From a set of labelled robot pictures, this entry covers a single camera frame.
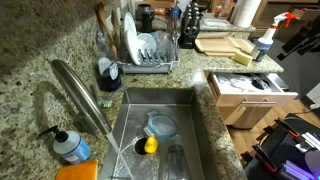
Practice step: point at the curved steel faucet spout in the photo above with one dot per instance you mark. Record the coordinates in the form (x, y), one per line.
(76, 87)

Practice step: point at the gray dish rack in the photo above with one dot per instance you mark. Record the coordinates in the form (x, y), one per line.
(150, 67)

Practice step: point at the glass container teal lid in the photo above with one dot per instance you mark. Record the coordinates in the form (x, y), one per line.
(162, 125)

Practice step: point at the stainless steel sink basin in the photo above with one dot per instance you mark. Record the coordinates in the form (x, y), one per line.
(133, 113)

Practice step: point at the dark blue cup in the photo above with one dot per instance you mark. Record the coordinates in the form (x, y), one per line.
(111, 79)

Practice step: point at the clear glass in rack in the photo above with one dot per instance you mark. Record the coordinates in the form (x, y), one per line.
(163, 40)

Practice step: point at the small white bowl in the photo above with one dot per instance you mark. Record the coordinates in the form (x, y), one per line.
(147, 41)

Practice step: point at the green dish brush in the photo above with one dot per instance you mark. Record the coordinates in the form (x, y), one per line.
(106, 103)

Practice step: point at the black knife block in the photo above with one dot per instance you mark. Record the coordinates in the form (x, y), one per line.
(188, 40)

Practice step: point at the large wooden cutting board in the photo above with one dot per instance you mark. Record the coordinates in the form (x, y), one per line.
(213, 46)

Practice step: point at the clear drinking glass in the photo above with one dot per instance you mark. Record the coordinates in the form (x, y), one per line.
(177, 160)

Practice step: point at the cutlery holder with utensils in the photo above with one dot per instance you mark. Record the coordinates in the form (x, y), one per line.
(174, 18)

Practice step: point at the white plastic bags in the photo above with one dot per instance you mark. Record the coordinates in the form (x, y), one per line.
(233, 83)

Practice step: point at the black coffee maker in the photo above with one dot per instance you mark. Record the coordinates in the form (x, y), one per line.
(146, 18)

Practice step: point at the open wooden drawer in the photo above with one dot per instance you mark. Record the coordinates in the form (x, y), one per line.
(233, 99)

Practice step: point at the small clear plastic bottle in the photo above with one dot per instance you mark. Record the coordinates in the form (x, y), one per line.
(102, 42)

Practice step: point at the slim wooden spatula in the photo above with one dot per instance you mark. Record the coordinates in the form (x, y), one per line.
(115, 26)

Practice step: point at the clear plastic food container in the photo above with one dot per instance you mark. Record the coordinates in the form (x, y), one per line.
(215, 22)

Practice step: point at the large wooden spoon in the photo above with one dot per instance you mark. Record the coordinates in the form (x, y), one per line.
(103, 23)

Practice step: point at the yellow sponge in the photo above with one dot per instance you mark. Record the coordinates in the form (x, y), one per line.
(242, 58)

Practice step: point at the wooden cabinet door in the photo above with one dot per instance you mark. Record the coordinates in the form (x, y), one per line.
(246, 116)

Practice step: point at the small wooden cutting board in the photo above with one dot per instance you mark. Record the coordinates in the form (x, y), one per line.
(244, 44)

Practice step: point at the black object in drawer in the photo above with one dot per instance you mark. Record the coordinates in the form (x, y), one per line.
(260, 84)

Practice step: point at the clear soap pump bottle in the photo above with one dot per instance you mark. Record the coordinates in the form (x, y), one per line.
(71, 146)

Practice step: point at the white spray bottle red trigger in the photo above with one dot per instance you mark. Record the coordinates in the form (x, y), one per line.
(265, 43)

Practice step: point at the orange sponge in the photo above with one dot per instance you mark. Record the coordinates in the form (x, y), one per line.
(78, 171)

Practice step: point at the white paper towel roll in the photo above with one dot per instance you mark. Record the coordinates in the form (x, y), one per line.
(246, 12)

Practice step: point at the black cart orange clamps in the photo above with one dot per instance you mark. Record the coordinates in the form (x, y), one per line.
(283, 150)

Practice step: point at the black stand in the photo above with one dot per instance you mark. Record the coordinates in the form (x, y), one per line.
(303, 38)

